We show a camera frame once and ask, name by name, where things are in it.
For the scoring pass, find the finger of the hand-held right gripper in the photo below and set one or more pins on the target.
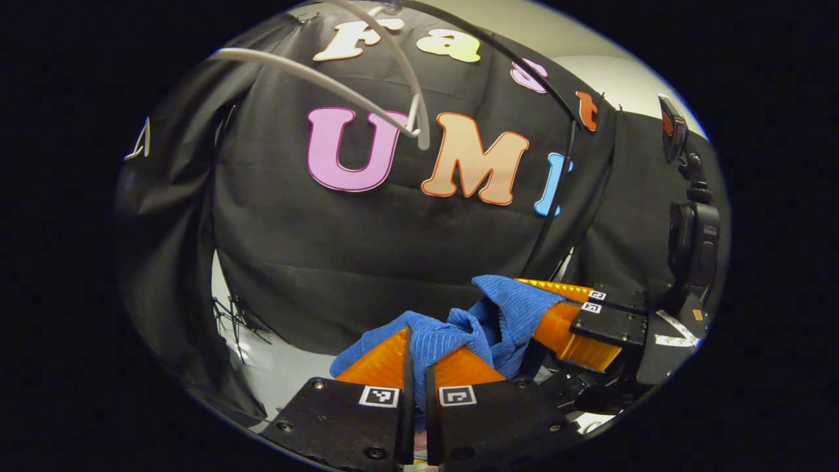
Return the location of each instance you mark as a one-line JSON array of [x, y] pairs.
[[616, 298], [609, 324]]

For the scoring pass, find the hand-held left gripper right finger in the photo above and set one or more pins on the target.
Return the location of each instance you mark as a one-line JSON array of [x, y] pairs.
[[498, 419]]

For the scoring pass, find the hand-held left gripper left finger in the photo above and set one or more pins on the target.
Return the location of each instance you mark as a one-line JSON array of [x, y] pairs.
[[341, 419]]

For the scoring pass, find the black tripod stand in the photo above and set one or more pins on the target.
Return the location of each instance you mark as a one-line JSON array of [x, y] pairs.
[[239, 321]]

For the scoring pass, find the black clothes rack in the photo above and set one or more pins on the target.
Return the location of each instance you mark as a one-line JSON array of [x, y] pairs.
[[541, 229]]

